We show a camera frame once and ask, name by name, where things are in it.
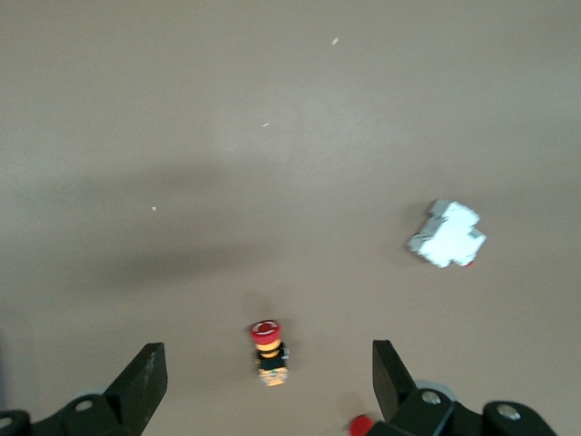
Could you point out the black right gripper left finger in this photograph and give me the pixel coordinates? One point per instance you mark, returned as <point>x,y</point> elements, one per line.
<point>113,413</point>

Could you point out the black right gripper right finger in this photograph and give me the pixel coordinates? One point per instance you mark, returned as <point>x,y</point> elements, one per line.
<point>431,415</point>

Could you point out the red push button black body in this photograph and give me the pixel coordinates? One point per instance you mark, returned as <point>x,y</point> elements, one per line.
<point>361,424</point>

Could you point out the red yellow emergency stop button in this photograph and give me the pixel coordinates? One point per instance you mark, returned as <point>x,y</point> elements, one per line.
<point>270,359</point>

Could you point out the white circuit breaker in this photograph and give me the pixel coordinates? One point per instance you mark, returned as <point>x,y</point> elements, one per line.
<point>447,236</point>

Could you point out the brown table cover sheet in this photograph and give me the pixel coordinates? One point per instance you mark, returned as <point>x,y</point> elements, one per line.
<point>227,136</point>

